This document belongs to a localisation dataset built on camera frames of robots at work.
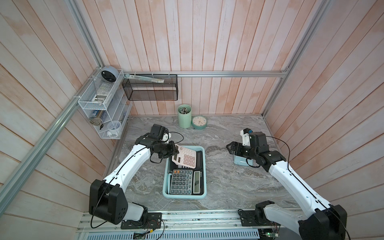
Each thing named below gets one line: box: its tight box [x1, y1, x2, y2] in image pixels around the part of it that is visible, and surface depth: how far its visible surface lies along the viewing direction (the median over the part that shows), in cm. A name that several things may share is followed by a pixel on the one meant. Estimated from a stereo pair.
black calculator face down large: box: [169, 169, 204, 196], surface depth 76 cm
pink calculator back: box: [171, 143, 197, 169], surface depth 82 cm
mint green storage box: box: [162, 144, 207, 199], surface depth 78 cm
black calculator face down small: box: [168, 151, 204, 173], surface depth 82 cm
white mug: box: [106, 120, 122, 136], surface depth 92 cm
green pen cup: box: [177, 104, 192, 129], surface depth 109 cm
